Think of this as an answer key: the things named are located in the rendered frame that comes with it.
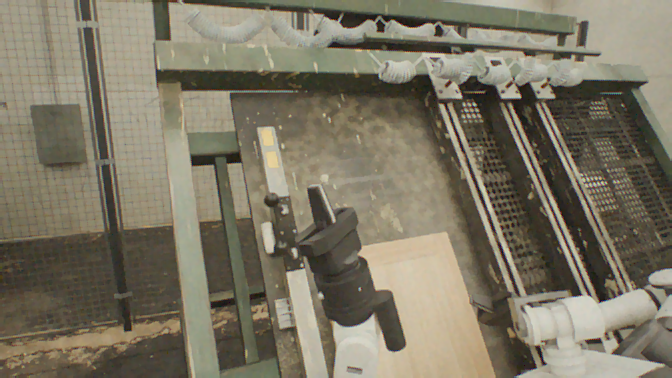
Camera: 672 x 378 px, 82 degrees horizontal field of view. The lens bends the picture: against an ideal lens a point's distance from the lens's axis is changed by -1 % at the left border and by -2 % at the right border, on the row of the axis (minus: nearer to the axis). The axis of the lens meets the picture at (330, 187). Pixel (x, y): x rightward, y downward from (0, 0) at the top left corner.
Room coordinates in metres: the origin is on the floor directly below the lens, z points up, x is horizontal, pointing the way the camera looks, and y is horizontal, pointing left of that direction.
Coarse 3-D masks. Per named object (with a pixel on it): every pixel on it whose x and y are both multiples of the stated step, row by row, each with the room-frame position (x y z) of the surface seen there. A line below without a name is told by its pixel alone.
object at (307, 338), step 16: (272, 128) 1.15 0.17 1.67; (272, 176) 1.06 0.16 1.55; (272, 208) 1.02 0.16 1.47; (288, 272) 0.92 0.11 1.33; (304, 272) 0.93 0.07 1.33; (288, 288) 0.90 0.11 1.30; (304, 288) 0.90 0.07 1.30; (304, 304) 0.88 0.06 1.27; (304, 320) 0.86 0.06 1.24; (304, 336) 0.84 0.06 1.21; (304, 352) 0.81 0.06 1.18; (320, 352) 0.82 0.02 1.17; (304, 368) 0.80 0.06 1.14; (320, 368) 0.80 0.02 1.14
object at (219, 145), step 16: (576, 128) 1.78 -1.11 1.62; (192, 144) 1.12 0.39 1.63; (208, 144) 1.14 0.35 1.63; (224, 144) 1.15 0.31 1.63; (480, 144) 1.59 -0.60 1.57; (192, 160) 1.12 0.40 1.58; (208, 160) 1.15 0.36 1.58; (224, 160) 1.14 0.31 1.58; (240, 160) 1.19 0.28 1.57; (224, 176) 1.11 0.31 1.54; (224, 192) 1.08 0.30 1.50; (224, 208) 1.06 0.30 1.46; (224, 224) 1.04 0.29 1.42; (656, 224) 1.68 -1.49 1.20; (240, 256) 0.99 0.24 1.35; (656, 256) 1.50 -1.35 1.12; (240, 272) 0.96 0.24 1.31; (240, 288) 0.94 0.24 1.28; (240, 304) 0.92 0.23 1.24; (240, 320) 0.89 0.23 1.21; (256, 352) 0.86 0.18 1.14; (240, 368) 0.82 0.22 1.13; (256, 368) 0.82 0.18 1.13; (272, 368) 0.83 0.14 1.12
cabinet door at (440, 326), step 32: (384, 256) 1.05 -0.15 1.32; (416, 256) 1.08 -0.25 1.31; (448, 256) 1.12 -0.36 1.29; (384, 288) 0.99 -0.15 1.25; (416, 288) 1.02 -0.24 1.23; (448, 288) 1.05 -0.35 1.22; (416, 320) 0.97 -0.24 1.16; (448, 320) 1.00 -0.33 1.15; (384, 352) 0.89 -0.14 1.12; (416, 352) 0.92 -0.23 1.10; (448, 352) 0.94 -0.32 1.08; (480, 352) 0.97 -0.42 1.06
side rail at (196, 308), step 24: (168, 96) 1.09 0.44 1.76; (168, 120) 1.05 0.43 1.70; (168, 144) 1.01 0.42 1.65; (168, 168) 0.97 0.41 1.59; (192, 192) 0.95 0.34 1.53; (192, 216) 0.92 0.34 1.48; (192, 240) 0.88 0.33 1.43; (192, 264) 0.85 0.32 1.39; (192, 288) 0.82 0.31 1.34; (192, 312) 0.79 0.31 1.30; (192, 336) 0.76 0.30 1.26; (192, 360) 0.73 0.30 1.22; (216, 360) 0.74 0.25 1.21
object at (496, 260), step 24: (432, 72) 1.42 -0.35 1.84; (432, 96) 1.43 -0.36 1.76; (456, 96) 1.40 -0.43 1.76; (432, 120) 1.42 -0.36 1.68; (456, 120) 1.38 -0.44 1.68; (456, 144) 1.32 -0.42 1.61; (456, 168) 1.29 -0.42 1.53; (456, 192) 1.29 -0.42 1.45; (480, 192) 1.24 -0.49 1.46; (480, 216) 1.18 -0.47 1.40; (480, 240) 1.17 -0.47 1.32; (504, 240) 1.15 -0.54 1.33; (504, 264) 1.11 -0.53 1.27; (504, 288) 1.07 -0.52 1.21; (528, 360) 0.97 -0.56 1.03
